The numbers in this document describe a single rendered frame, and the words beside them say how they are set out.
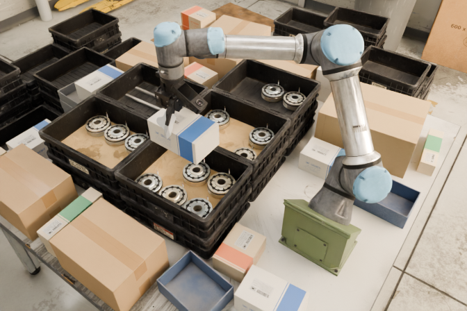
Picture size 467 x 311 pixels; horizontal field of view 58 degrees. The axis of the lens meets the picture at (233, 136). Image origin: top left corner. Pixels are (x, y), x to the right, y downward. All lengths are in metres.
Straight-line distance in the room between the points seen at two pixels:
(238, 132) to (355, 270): 0.70
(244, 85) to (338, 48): 0.88
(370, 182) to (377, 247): 0.40
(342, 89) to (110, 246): 0.86
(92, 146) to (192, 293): 0.73
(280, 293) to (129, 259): 0.47
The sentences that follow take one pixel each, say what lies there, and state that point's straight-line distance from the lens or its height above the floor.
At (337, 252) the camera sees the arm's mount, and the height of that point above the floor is 0.82.
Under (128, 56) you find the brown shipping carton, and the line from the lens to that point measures 2.28.
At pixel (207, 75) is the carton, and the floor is 0.85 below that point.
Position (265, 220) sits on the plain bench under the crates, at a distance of 1.65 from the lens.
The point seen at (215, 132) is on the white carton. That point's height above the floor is 1.11.
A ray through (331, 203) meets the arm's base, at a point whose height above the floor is 0.92.
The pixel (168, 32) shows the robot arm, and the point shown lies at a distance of 1.18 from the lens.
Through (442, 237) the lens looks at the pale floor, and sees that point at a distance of 2.71.
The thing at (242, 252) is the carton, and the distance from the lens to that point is 1.47.
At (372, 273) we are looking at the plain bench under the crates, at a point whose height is 0.70.
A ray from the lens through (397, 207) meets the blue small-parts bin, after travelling 1.79.
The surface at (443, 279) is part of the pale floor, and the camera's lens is 2.55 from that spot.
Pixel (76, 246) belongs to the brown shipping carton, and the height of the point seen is 0.86.
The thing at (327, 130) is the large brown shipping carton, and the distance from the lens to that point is 1.86.
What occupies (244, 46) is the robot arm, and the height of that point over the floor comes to 1.34.
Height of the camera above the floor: 2.02
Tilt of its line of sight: 42 degrees down
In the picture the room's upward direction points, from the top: straight up
